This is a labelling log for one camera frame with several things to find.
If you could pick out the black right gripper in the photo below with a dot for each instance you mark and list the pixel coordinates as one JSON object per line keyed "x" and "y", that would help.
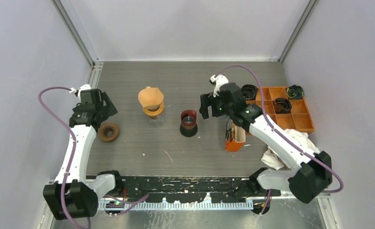
{"x": 209, "y": 99}

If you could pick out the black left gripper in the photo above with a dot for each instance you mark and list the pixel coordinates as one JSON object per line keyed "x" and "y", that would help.
{"x": 108, "y": 109}

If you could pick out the red and black carafe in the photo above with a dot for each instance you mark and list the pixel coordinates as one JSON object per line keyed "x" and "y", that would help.
{"x": 188, "y": 126}

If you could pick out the brown paper coffee filter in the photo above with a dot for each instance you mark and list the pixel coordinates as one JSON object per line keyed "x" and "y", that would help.
{"x": 150, "y": 97}

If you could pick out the glass carafe with brown collar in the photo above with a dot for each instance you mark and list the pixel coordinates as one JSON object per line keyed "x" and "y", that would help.
{"x": 153, "y": 117}

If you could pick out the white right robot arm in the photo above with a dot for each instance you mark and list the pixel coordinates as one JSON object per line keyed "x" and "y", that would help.
{"x": 309, "y": 173}

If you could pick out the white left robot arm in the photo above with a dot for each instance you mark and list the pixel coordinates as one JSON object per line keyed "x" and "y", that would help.
{"x": 70, "y": 196}

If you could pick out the orange coffee filter box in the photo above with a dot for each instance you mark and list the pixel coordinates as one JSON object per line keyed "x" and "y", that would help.
{"x": 235, "y": 137}

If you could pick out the dark rolled tie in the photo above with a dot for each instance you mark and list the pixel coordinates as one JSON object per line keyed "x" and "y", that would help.
{"x": 249, "y": 92}

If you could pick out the white crumpled cloth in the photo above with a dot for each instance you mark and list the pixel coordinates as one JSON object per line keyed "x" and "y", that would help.
{"x": 271, "y": 159}

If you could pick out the green floral rolled tie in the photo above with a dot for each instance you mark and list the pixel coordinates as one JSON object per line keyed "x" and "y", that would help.
{"x": 294, "y": 92}

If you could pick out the orange wooden compartment tray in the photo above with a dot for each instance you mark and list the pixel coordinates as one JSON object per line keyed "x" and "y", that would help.
{"x": 299, "y": 118}

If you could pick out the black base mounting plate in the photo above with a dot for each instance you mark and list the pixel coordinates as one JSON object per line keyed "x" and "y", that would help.
{"x": 188, "y": 189}

